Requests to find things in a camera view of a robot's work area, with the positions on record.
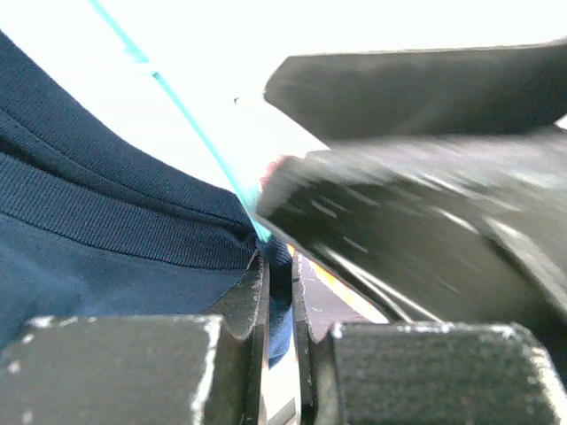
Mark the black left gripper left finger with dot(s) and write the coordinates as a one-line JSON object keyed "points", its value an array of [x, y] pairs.
{"points": [[150, 369]]}

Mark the green hanger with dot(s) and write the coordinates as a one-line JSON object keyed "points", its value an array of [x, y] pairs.
{"points": [[246, 189]]}

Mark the navy blue t-shirt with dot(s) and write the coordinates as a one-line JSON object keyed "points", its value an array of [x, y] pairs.
{"points": [[92, 226]]}

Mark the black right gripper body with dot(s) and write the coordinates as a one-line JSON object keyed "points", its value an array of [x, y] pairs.
{"points": [[441, 192]]}

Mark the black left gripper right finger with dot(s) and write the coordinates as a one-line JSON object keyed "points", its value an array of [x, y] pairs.
{"points": [[366, 373]]}

